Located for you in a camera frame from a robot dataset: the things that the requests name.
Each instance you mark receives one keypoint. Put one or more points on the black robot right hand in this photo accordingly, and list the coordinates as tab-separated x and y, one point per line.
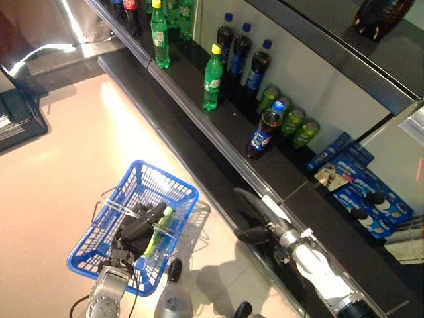
258	236

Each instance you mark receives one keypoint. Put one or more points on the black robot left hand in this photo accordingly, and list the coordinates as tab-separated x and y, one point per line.
132	232

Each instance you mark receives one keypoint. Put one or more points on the blue plastic shopping basket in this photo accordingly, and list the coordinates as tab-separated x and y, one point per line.
142	291

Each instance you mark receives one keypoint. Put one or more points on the green soda bottle lying flat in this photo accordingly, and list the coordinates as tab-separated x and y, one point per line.
159	232

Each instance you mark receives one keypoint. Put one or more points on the white right wrist plate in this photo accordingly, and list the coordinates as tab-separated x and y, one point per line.
276	210

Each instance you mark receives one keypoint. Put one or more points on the silver robot right leg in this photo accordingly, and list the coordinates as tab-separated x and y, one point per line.
243	311

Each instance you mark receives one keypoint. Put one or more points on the silver robot leg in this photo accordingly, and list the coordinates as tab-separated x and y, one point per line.
243	311
172	304

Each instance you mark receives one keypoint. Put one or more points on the silver robot left leg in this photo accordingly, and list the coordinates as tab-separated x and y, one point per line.
172	304

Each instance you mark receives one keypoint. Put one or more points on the blue white wafer cone box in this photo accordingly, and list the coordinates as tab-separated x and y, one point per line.
331	177

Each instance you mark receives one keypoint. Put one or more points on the blue Oreo cookie box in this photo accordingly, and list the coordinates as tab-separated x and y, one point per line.
381	195
364	222

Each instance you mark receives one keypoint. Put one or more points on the narrow blue biscuit box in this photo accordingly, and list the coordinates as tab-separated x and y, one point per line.
328	152

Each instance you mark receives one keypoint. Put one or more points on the cream gift box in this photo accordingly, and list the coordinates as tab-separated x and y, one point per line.
407	245

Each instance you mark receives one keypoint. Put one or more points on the black side shelving base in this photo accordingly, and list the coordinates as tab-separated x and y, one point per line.
23	116

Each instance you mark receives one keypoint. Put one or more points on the green Sprite bottle yellow cap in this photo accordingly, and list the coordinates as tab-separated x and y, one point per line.
160	39
173	13
212	83
186	20

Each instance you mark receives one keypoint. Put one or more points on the Coca-Cola bottle red cap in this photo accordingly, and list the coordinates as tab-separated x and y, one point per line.
131	16

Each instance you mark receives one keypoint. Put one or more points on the reflective steel corner panel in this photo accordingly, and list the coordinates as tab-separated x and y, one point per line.
49	26

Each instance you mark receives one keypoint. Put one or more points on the large Pepsi cola bottle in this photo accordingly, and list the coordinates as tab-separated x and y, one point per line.
381	20

